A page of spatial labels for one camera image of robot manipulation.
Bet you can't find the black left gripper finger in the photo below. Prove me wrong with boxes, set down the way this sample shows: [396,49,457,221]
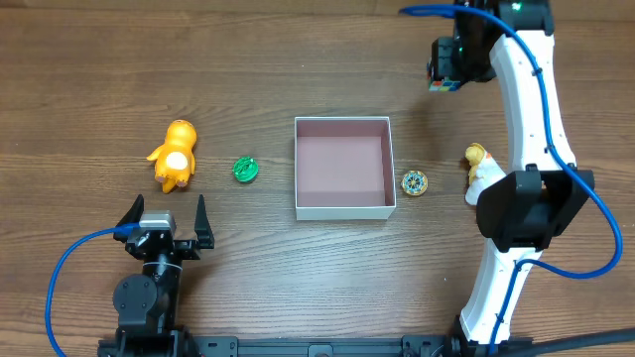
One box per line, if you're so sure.
[113,194,144,242]
[194,194,214,249]

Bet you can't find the colourful puzzle cube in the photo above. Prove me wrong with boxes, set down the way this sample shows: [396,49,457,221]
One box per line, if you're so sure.
[429,78,461,92]

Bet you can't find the white plush duck yellow hat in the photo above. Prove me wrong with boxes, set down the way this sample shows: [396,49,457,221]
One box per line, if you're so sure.
[465,143,506,206]

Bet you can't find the white cardboard box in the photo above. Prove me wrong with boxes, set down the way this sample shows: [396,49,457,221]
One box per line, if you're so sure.
[294,116,397,221]

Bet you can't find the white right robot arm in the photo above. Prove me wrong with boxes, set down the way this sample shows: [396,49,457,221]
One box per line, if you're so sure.
[429,1,594,353]

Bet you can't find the orange plush toy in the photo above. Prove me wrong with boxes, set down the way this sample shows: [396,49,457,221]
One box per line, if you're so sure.
[146,119,197,193]

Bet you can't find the green spinning top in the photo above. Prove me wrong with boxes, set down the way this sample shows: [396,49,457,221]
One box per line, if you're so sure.
[232,156,259,183]

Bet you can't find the gold blue spinning top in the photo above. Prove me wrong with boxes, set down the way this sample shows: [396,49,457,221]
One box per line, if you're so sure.
[401,171,429,196]

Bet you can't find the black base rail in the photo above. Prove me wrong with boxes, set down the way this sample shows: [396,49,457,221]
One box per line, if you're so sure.
[96,324,535,357]

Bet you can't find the black thick cable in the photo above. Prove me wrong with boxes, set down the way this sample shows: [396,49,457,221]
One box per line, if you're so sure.
[500,326,635,357]

